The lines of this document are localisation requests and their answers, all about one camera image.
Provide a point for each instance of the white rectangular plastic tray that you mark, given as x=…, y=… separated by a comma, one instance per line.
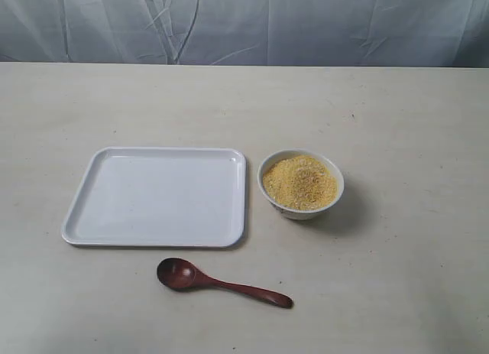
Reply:
x=160, y=197

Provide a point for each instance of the white wrinkled backdrop curtain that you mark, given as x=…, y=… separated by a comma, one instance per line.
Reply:
x=386, y=33

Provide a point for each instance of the white ceramic bowl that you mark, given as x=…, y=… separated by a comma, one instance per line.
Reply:
x=291, y=153

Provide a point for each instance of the dark brown wooden spoon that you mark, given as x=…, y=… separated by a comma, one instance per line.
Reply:
x=181, y=275

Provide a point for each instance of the yellow-brown grains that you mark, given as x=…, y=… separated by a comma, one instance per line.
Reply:
x=301, y=183

